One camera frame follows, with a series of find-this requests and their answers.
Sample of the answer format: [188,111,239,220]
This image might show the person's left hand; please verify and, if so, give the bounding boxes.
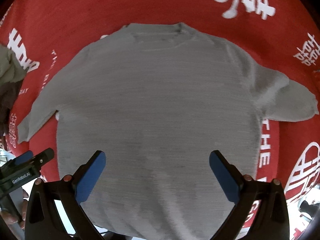
[1,187,29,230]

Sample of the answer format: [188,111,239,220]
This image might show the dark brown garment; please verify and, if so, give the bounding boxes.
[0,80,23,135]

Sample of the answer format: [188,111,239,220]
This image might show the olive green garment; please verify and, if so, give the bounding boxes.
[0,45,27,86]

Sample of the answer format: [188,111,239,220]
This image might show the red wedding bedspread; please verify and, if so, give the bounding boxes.
[1,0,319,203]

